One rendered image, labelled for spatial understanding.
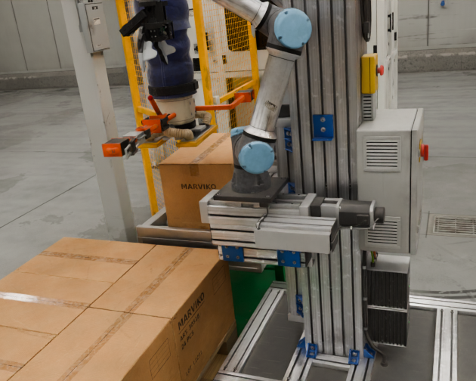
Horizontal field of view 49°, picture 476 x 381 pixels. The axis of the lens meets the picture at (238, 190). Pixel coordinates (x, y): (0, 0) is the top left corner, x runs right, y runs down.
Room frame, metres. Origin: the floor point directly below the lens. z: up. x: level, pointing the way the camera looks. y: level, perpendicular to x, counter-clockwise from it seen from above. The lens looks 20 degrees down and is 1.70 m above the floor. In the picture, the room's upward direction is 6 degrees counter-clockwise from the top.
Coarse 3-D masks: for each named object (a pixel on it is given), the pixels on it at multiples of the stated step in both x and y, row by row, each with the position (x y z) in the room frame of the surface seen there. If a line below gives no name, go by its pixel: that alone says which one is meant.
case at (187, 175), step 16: (208, 144) 2.87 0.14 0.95; (224, 144) 2.83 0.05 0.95; (176, 160) 2.62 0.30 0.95; (192, 160) 2.59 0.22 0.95; (208, 160) 2.56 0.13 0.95; (224, 160) 2.53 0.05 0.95; (160, 176) 2.60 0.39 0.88; (176, 176) 2.57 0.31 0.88; (192, 176) 2.54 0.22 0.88; (208, 176) 2.51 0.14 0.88; (224, 176) 2.48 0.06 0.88; (176, 192) 2.57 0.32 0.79; (192, 192) 2.54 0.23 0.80; (208, 192) 2.51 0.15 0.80; (176, 208) 2.57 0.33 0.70; (192, 208) 2.55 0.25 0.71; (176, 224) 2.58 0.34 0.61; (192, 224) 2.55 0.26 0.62; (208, 224) 2.52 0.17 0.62
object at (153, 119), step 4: (152, 116) 2.28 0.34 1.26; (156, 116) 2.27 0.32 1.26; (160, 116) 2.27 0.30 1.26; (164, 116) 2.26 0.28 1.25; (144, 120) 2.21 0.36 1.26; (148, 120) 2.20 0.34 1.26; (152, 120) 2.19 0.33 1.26; (156, 120) 2.19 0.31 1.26; (160, 120) 2.22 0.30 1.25; (164, 120) 2.21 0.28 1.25; (144, 124) 2.21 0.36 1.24; (148, 124) 2.20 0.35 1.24; (152, 124) 2.20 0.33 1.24; (160, 124) 2.19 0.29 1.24; (164, 124) 2.23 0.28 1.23; (168, 124) 2.25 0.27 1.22; (160, 128) 2.19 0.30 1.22; (164, 128) 2.20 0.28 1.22; (156, 132) 2.19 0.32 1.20; (160, 132) 2.19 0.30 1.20
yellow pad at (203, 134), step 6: (210, 126) 2.54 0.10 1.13; (216, 126) 2.57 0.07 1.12; (198, 132) 2.44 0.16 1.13; (204, 132) 2.43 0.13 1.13; (210, 132) 2.47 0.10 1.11; (198, 138) 2.34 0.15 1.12; (204, 138) 2.38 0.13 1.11; (180, 144) 2.29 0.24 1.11; (186, 144) 2.29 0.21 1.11; (192, 144) 2.28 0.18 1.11; (198, 144) 2.29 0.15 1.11
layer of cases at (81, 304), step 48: (96, 240) 2.63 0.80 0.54; (0, 288) 2.20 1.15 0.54; (48, 288) 2.15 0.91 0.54; (96, 288) 2.10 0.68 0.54; (144, 288) 2.06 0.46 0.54; (192, 288) 2.01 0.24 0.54; (0, 336) 1.80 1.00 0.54; (48, 336) 1.76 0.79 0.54; (96, 336) 1.73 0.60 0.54; (144, 336) 1.69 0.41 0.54; (192, 336) 1.93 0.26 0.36
